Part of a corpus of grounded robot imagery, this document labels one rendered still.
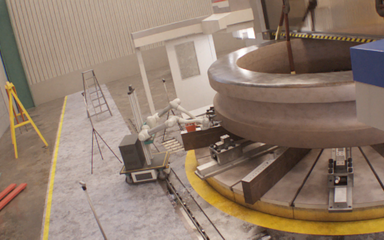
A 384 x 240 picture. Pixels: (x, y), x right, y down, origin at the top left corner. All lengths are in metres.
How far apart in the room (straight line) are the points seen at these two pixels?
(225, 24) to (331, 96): 4.58
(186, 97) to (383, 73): 8.46
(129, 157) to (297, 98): 3.42
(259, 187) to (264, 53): 4.18
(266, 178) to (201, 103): 5.39
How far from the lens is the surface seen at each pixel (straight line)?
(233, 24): 8.69
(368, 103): 1.74
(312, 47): 8.93
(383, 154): 5.64
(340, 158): 4.67
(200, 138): 6.77
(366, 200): 4.67
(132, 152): 6.51
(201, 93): 9.88
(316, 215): 4.78
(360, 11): 7.14
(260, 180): 4.81
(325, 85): 4.52
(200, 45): 9.71
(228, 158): 5.70
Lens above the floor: 3.00
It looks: 19 degrees down
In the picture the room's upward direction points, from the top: 12 degrees counter-clockwise
